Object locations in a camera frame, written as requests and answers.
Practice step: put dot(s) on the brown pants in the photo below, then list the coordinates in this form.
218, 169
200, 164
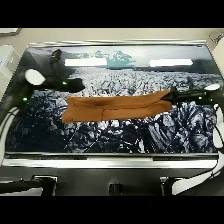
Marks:
113, 108

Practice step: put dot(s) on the silver frame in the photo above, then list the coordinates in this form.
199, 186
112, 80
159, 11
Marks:
110, 162

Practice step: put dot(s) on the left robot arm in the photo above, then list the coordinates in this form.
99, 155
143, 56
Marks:
20, 95

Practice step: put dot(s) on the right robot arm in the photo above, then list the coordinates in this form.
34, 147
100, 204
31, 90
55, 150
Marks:
204, 95

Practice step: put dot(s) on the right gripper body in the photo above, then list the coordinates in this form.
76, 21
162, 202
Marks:
177, 96

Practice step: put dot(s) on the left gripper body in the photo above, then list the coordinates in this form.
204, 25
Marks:
75, 85

